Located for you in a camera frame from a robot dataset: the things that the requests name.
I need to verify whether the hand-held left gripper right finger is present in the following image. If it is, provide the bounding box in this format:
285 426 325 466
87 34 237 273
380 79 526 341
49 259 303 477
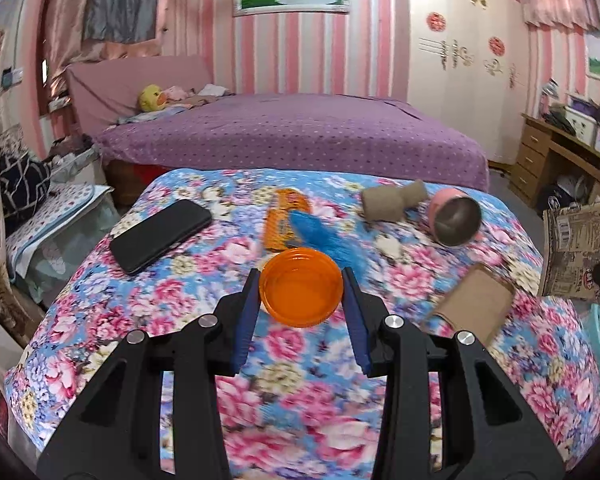
341 266 566 480

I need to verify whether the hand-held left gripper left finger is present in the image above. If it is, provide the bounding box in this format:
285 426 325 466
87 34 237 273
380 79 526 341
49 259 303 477
36 268 261 480

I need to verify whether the grey printed packet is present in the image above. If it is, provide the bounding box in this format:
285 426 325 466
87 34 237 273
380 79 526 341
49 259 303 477
542 199 600 303

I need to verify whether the blue plastic bag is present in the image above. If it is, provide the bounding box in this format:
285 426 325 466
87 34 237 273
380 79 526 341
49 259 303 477
287 211 368 271

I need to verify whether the cardboard tube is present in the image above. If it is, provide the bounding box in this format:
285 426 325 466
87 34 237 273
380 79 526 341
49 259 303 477
361 186 406 222
400 179 427 208

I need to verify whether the white small fan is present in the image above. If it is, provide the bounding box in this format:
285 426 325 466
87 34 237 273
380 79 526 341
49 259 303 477
555 175 588 206

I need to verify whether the orange snack packet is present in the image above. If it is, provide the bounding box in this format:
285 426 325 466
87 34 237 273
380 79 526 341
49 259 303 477
263 188 313 253

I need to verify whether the brown phone case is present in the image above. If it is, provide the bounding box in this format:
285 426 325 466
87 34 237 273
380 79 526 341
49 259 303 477
420 264 516 348

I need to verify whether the black phone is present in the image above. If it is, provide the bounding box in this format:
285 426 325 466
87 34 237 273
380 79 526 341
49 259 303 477
110 199 213 275

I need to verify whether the pink mug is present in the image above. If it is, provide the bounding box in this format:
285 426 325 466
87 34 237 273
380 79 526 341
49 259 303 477
426 189 482 247

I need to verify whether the wooden desk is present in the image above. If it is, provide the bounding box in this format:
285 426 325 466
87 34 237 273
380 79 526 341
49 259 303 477
509 112 600 211

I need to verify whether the white storage box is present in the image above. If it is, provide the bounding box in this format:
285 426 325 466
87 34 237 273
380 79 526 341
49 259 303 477
565 92 600 141

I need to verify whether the dark clothing pile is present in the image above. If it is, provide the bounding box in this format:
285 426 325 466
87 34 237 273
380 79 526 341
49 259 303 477
545 105 576 136

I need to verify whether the purple dotted bed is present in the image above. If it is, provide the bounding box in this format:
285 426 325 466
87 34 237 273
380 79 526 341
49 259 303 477
96 92 490 193

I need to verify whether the desk lamp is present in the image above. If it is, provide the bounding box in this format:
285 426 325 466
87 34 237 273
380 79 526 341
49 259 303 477
540 80 561 116

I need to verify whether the white wardrobe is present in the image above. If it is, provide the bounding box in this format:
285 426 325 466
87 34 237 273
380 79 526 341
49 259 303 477
407 0 531 166

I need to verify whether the yellow duck plush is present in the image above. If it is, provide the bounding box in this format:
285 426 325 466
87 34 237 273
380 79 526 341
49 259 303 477
139 85 168 112

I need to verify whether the black white patterned bag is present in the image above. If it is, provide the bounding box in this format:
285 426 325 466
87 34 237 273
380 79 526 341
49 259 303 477
0 150 51 233

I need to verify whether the pink headboard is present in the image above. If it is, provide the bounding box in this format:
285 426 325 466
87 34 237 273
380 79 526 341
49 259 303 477
64 55 216 136

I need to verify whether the grey curtain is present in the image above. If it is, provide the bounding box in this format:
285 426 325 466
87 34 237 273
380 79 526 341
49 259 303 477
82 0 161 43

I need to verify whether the pink satin curtain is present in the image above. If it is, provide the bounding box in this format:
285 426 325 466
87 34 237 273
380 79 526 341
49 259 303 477
42 0 101 106

